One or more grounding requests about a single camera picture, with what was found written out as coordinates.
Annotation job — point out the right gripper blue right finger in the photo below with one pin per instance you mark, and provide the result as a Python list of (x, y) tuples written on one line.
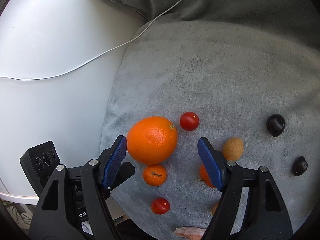
[(212, 161)]

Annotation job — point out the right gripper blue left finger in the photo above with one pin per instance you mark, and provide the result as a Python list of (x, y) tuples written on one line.
[(111, 160)]

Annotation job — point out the small mandarin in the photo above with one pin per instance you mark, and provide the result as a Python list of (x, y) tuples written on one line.
[(154, 175), (205, 177)]

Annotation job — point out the brown longan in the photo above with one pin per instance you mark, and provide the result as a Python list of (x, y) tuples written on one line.
[(233, 149)]

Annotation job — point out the red cherry tomato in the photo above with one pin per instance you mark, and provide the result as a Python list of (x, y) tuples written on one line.
[(189, 121), (160, 206)]

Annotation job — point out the large orange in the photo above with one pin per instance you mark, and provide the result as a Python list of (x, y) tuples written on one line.
[(152, 140)]

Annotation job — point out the dark cherry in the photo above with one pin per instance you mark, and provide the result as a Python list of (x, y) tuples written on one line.
[(275, 124), (299, 166)]

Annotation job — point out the grey sofa back cushion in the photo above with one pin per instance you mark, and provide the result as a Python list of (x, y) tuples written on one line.
[(248, 11)]

